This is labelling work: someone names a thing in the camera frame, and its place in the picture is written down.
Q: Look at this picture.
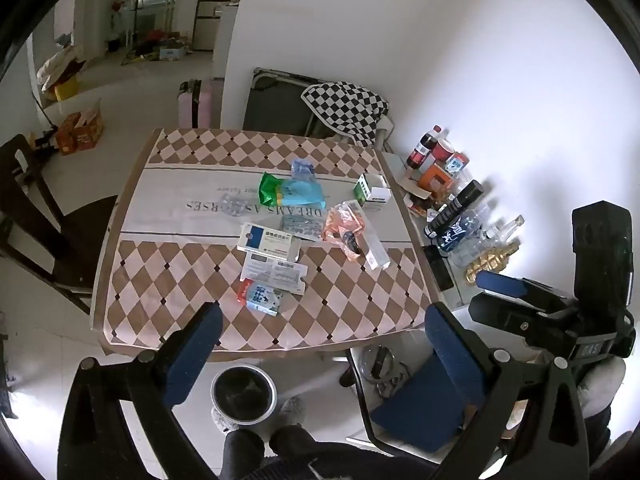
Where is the person's right forearm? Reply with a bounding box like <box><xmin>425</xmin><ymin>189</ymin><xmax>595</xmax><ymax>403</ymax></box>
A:
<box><xmin>575</xmin><ymin>358</ymin><xmax>631</xmax><ymax>456</ymax></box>

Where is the small red blue packet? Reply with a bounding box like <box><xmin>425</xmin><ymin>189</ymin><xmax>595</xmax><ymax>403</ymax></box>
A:
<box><xmin>237</xmin><ymin>280</ymin><xmax>281</xmax><ymax>317</ymax></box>

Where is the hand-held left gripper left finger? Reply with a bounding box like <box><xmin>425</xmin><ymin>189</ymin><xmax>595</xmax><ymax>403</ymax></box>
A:
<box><xmin>59</xmin><ymin>301</ymin><xmax>224</xmax><ymax>480</ymax></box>

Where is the flat white carton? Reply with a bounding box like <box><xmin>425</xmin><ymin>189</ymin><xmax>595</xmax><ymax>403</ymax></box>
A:
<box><xmin>240</xmin><ymin>252</ymin><xmax>308</xmax><ymax>296</ymax></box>

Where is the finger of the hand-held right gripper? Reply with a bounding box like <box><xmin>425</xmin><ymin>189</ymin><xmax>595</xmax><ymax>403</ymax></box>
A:
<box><xmin>468</xmin><ymin>292</ymin><xmax>573</xmax><ymax>347</ymax></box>
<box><xmin>476</xmin><ymin>270</ymin><xmax>576</xmax><ymax>312</ymax></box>

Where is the clear plastic water bottle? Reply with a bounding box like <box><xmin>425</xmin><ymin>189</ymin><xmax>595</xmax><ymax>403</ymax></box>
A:
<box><xmin>437</xmin><ymin>205</ymin><xmax>493</xmax><ymax>253</ymax></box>

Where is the grey folding bed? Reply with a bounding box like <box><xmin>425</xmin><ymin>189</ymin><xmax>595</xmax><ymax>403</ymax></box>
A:
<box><xmin>242</xmin><ymin>67</ymin><xmax>326</xmax><ymax>136</ymax></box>

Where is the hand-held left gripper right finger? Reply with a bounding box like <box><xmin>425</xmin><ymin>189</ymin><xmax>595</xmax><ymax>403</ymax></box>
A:
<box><xmin>424</xmin><ymin>301</ymin><xmax>591</xmax><ymax>480</ymax></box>

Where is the orange cardboard box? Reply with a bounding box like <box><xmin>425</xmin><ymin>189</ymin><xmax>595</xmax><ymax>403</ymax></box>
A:
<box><xmin>75</xmin><ymin>109</ymin><xmax>105</xmax><ymax>151</ymax></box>
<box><xmin>56</xmin><ymin>112</ymin><xmax>82</xmax><ymax>155</ymax></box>

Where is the gold bottle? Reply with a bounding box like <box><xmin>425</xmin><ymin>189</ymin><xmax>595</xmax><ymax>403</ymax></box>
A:
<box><xmin>465</xmin><ymin>241</ymin><xmax>521</xmax><ymax>283</ymax></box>

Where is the white round trash can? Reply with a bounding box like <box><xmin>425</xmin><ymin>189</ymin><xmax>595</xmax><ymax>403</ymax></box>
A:
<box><xmin>210</xmin><ymin>365</ymin><xmax>278</xmax><ymax>427</ymax></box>

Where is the silver blister pack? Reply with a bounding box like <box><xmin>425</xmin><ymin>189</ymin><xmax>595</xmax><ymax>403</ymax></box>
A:
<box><xmin>282</xmin><ymin>215</ymin><xmax>326</xmax><ymax>243</ymax></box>

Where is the pile of bags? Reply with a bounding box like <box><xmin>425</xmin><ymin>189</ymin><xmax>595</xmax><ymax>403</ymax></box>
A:
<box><xmin>37</xmin><ymin>45</ymin><xmax>87</xmax><ymax>92</ymax></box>

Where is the clear long plastic box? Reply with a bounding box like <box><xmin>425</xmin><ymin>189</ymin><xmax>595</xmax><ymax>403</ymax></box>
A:
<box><xmin>357</xmin><ymin>225</ymin><xmax>391</xmax><ymax>271</ymax></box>

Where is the orange plastic bag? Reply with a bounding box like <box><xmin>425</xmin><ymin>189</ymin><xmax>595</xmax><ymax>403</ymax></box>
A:
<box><xmin>322</xmin><ymin>200</ymin><xmax>368</xmax><ymax>261</ymax></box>

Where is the clear glass bottle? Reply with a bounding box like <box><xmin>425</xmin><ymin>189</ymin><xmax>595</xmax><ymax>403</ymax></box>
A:
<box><xmin>480</xmin><ymin>215</ymin><xmax>526</xmax><ymax>246</ymax></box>

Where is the black spray can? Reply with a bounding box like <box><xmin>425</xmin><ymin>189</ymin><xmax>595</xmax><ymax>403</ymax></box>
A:
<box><xmin>424</xmin><ymin>180</ymin><xmax>485</xmax><ymax>238</ymax></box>

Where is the green and blue packet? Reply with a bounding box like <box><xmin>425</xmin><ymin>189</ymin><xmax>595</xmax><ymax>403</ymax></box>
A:
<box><xmin>257</xmin><ymin>172</ymin><xmax>327</xmax><ymax>211</ymax></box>

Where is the grey fuzzy slipper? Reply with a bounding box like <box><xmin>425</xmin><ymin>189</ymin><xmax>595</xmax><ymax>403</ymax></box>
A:
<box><xmin>214</xmin><ymin>409</ymin><xmax>242</xmax><ymax>433</ymax></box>
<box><xmin>280</xmin><ymin>396</ymin><xmax>307</xmax><ymax>428</ymax></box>

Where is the round metal ring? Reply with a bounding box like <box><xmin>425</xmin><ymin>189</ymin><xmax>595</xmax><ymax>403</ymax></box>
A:
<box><xmin>362</xmin><ymin>345</ymin><xmax>398</xmax><ymax>380</ymax></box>
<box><xmin>377</xmin><ymin>372</ymin><xmax>413</xmax><ymax>398</ymax></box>

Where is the black metal frame chair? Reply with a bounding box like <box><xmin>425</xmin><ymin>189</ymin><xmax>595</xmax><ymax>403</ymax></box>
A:
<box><xmin>342</xmin><ymin>342</ymin><xmax>501</xmax><ymax>461</ymax></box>

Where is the white blue medicine box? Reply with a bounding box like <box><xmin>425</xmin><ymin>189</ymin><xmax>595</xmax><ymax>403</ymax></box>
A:
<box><xmin>236</xmin><ymin>222</ymin><xmax>301</xmax><ymax>261</ymax></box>

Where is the brown cardboard tray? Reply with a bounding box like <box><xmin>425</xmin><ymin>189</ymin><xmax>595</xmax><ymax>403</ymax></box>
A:
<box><xmin>400</xmin><ymin>172</ymin><xmax>436</xmax><ymax>211</ymax></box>

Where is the dark wooden chair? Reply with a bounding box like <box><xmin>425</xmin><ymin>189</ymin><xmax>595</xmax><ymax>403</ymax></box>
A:
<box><xmin>0</xmin><ymin>134</ymin><xmax>118</xmax><ymax>316</ymax></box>

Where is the cola bottle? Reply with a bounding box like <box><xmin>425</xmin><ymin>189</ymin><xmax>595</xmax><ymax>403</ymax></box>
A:
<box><xmin>407</xmin><ymin>125</ymin><xmax>448</xmax><ymax>171</ymax></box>

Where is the small blue white packet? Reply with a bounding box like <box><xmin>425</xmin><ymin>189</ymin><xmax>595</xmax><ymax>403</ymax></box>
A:
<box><xmin>291</xmin><ymin>158</ymin><xmax>317</xmax><ymax>183</ymax></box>

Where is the black white checkered blanket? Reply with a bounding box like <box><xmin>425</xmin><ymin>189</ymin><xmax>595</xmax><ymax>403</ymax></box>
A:
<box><xmin>300</xmin><ymin>81</ymin><xmax>391</xmax><ymax>147</ymax></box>

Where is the blue white can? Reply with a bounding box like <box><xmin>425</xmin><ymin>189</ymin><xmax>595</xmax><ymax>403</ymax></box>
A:
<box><xmin>444</xmin><ymin>152</ymin><xmax>471</xmax><ymax>177</ymax></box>

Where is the green and white box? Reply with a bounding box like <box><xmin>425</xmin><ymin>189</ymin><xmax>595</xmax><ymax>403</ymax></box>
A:
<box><xmin>353</xmin><ymin>174</ymin><xmax>392</xmax><ymax>211</ymax></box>

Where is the blue seat cushion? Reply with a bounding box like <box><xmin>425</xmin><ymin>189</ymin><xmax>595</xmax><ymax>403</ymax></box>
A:
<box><xmin>370</xmin><ymin>355</ymin><xmax>481</xmax><ymax>453</ymax></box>

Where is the white dining table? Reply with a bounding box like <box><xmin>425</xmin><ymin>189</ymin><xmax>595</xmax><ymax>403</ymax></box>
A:
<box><xmin>89</xmin><ymin>126</ymin><xmax>437</xmax><ymax>361</ymax></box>

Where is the yellow box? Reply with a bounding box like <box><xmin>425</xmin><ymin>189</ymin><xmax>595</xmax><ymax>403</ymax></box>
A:
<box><xmin>54</xmin><ymin>77</ymin><xmax>81</xmax><ymax>103</ymax></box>

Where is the brown checkered tablecloth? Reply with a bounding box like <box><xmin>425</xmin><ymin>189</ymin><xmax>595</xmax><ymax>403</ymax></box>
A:
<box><xmin>92</xmin><ymin>127</ymin><xmax>432</xmax><ymax>352</ymax></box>

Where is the pink suitcase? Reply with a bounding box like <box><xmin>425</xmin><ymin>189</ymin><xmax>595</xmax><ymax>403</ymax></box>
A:
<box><xmin>177</xmin><ymin>78</ymin><xmax>223</xmax><ymax>129</ymax></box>

